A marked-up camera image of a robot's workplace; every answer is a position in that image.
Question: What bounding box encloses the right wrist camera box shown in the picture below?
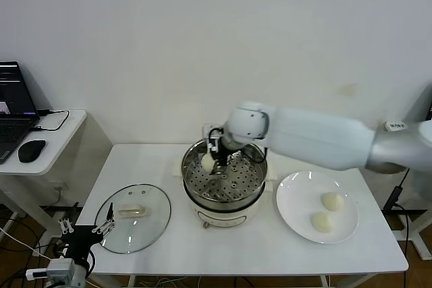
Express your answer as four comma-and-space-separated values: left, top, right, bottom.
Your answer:
201, 123, 225, 141

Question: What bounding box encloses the glass lid with cream handle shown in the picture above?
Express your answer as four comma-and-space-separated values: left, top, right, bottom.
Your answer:
94, 183, 172, 255

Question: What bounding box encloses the cream electric cooker base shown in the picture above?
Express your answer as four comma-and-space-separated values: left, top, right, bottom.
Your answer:
171, 158, 279, 231

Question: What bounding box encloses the white round plate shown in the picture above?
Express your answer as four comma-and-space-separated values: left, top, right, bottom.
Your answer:
275, 170, 360, 245

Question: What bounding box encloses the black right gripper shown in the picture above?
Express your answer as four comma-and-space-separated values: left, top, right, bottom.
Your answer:
208, 128, 237, 178

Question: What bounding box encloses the black cable with power adapter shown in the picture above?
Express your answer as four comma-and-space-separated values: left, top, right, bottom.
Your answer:
383, 169, 412, 252

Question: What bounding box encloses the white steamed baozi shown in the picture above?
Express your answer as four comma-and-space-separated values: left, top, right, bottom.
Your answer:
310, 211, 335, 234
200, 152, 217, 173
320, 192, 346, 212

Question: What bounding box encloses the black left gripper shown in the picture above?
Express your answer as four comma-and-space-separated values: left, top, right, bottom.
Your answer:
57, 202, 117, 259

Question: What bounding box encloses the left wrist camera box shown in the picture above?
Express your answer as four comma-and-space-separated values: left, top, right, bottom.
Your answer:
26, 258, 76, 283

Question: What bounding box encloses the black computer mouse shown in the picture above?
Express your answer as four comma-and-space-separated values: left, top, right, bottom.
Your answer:
18, 139, 47, 163

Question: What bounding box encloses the white cable bundle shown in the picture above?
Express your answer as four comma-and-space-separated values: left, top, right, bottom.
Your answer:
140, 276, 190, 288

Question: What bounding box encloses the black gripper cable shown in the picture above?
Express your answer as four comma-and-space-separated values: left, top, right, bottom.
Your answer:
207, 127, 270, 165

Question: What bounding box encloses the black floor cable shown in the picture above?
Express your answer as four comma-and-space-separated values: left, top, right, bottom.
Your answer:
0, 215, 68, 288

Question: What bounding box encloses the black laptop cable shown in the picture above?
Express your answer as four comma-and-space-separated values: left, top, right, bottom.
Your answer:
32, 109, 71, 133

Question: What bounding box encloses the black open laptop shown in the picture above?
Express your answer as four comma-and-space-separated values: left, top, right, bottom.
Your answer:
0, 61, 42, 165

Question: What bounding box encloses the white side desk with laptop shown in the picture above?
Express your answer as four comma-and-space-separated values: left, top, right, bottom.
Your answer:
0, 109, 114, 247

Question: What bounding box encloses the white floor cable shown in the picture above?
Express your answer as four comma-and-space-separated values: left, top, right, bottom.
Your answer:
0, 225, 59, 266

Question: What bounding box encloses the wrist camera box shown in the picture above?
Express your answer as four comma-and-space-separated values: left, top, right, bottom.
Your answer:
201, 123, 225, 141
26, 258, 76, 283

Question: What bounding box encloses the stainless steel steamer basket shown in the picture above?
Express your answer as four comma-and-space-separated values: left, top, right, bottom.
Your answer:
182, 139, 269, 212

